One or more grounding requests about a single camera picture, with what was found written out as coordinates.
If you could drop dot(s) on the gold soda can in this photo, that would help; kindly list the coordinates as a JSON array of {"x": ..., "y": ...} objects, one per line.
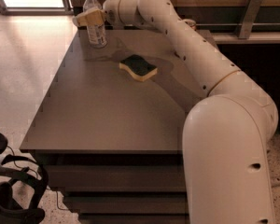
[{"x": 191, "y": 23}]

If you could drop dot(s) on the green and yellow sponge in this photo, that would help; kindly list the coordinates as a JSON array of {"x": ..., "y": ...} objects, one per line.
[{"x": 138, "y": 68}]

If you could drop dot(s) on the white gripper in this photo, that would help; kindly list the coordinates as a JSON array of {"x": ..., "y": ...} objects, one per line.
[{"x": 110, "y": 9}]

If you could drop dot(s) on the right metal rail bracket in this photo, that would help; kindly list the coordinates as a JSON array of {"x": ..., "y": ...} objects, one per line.
[{"x": 244, "y": 28}]

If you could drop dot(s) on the black VR headset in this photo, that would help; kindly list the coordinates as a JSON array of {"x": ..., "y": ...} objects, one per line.
[{"x": 10, "y": 211}]

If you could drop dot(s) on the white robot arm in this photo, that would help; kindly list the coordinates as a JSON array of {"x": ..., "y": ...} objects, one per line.
[{"x": 225, "y": 135}]

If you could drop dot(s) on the clear plastic water bottle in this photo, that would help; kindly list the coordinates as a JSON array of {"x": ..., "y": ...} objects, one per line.
[{"x": 96, "y": 32}]

